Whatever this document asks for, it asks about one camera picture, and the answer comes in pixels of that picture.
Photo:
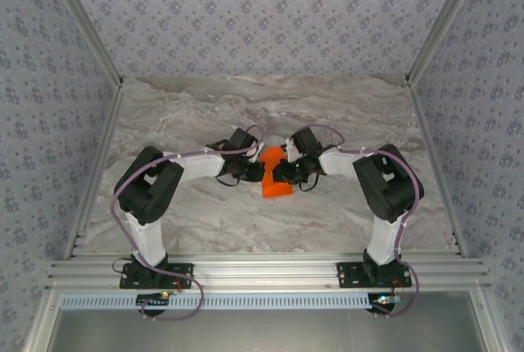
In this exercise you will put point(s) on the left controller board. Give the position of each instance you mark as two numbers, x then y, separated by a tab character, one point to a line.
153	299

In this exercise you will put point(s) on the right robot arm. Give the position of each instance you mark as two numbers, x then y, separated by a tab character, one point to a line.
382	241

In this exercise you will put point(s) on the grey metal panel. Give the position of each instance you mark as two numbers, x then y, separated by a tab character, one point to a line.
266	331

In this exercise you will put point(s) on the right controller board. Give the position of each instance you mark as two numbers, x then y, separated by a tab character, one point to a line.
382	299

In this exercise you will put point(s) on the aluminium frame post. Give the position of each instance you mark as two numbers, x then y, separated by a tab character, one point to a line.
86	20
443	20

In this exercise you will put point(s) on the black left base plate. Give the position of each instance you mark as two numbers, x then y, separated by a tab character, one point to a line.
129	278

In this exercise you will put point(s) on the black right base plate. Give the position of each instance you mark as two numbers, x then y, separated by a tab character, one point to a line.
348	276

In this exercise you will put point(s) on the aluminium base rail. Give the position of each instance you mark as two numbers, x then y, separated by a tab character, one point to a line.
266	272

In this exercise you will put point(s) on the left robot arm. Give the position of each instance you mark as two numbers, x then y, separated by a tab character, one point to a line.
151	241

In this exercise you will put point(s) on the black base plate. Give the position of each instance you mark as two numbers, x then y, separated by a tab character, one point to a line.
348	276
129	278

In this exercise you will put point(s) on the aluminium side rail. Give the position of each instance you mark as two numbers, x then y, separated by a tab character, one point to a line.
435	163
99	163

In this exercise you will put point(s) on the controller board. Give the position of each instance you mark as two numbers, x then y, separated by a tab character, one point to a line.
382	299
153	299

